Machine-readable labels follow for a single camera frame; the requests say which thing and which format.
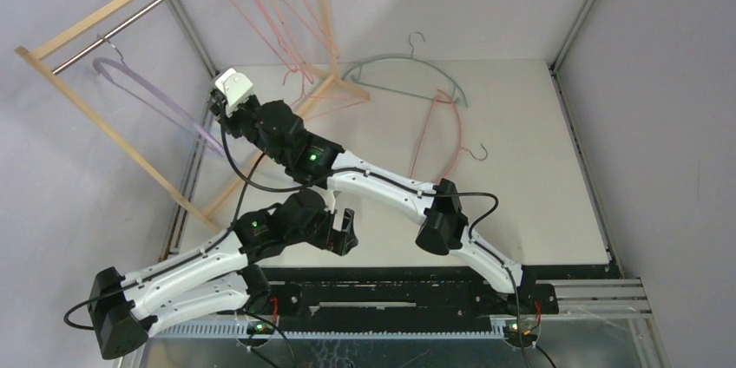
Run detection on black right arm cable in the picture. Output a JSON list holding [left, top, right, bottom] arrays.
[[219, 118, 522, 320]]

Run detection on green plastic hanger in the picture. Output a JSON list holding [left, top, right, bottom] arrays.
[[341, 31, 470, 108]]

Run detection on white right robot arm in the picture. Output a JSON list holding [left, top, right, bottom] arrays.
[[209, 93, 536, 312]]

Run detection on left aluminium frame post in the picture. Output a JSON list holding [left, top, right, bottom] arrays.
[[167, 0, 219, 79]]

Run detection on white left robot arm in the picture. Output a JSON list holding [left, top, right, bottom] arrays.
[[87, 190, 358, 360]]

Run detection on metal rack hanging rod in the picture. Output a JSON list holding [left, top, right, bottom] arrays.
[[51, 0, 170, 76]]

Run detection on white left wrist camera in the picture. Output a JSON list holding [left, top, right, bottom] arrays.
[[322, 190, 336, 213]]

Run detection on pink curved plastic hanger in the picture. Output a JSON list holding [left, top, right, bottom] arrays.
[[409, 89, 489, 181]]

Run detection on pink notched hanger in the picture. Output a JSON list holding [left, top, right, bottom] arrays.
[[227, 0, 371, 117]]

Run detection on aluminium frame post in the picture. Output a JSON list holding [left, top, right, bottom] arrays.
[[167, 0, 219, 79], [549, 0, 599, 77]]

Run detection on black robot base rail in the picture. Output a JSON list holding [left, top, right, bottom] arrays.
[[236, 265, 621, 334]]

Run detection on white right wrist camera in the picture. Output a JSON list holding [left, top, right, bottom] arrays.
[[214, 68, 253, 117]]

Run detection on purple plastic hanger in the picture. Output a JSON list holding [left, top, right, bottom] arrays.
[[92, 38, 226, 158]]

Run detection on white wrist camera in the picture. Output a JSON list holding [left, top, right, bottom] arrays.
[[322, 190, 336, 213], [214, 68, 253, 117]]

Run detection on right aluminium frame post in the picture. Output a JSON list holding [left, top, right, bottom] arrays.
[[549, 0, 599, 77]]

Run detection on wooden clothes rack frame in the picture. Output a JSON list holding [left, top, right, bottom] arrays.
[[12, 0, 371, 230]]

